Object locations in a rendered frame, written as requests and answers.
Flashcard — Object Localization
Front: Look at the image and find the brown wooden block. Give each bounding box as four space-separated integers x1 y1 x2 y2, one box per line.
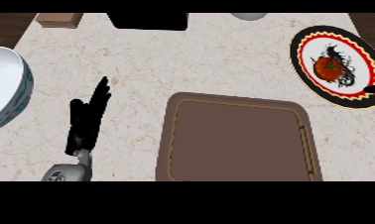
35 13 85 30

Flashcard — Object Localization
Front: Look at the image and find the patterned black red white plate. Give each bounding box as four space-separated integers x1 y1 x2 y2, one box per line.
287 25 375 110

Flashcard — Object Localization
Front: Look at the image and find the brown tray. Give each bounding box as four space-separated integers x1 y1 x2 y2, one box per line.
153 91 323 182

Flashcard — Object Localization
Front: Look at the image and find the red tomato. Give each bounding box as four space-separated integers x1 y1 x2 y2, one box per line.
311 56 343 82

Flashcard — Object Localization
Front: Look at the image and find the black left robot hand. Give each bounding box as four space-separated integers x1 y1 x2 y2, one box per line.
63 75 113 158

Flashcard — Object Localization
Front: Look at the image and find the white blue bowl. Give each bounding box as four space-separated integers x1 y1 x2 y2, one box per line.
0 46 35 129

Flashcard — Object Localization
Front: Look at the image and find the grey round object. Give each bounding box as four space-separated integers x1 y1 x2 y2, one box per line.
230 13 269 22

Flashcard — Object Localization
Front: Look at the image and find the black appliance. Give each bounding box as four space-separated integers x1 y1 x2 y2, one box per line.
104 13 190 32

